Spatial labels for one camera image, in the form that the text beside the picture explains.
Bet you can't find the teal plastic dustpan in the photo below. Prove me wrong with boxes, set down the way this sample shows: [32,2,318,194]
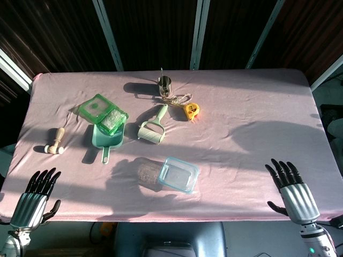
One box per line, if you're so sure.
[91,123,125,165]

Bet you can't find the clear lid with blue rim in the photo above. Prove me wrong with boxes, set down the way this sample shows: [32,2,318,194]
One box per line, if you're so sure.
[158,156,200,195]

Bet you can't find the wooden stamp handle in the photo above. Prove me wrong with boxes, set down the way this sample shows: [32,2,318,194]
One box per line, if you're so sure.
[44,127,66,155]

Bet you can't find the clear plastic container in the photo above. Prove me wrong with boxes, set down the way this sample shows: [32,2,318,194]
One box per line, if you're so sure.
[158,157,199,195]

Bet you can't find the braided cord with keys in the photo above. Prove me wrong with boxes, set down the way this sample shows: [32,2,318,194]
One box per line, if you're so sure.
[162,93,193,107]

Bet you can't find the grey-blue robot torso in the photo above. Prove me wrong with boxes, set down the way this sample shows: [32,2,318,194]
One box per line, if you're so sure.
[115,221,228,257]

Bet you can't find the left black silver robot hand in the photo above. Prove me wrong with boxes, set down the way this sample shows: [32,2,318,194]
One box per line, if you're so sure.
[10,168,62,230]

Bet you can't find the yellow tape measure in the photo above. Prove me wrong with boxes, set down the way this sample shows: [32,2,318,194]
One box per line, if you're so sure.
[183,102,200,122]

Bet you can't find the pale green lint roller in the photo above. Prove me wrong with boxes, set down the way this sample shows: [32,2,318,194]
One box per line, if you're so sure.
[137,103,169,145]

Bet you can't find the green pouch with white filling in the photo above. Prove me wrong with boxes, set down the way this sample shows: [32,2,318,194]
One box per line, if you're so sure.
[98,107,129,137]

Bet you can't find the pale metal frame post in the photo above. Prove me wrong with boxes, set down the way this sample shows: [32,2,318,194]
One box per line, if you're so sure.
[92,0,124,72]
[190,0,212,71]
[0,48,34,95]
[245,0,286,70]
[310,54,343,92]

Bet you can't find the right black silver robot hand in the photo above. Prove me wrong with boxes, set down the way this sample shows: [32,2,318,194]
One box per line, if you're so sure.
[265,158,321,225]

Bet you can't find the pink tablecloth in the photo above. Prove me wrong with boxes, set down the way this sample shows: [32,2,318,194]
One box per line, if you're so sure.
[0,69,343,223]

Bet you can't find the stainless steel cup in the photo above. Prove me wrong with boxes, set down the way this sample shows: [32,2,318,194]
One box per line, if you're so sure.
[157,75,172,97]

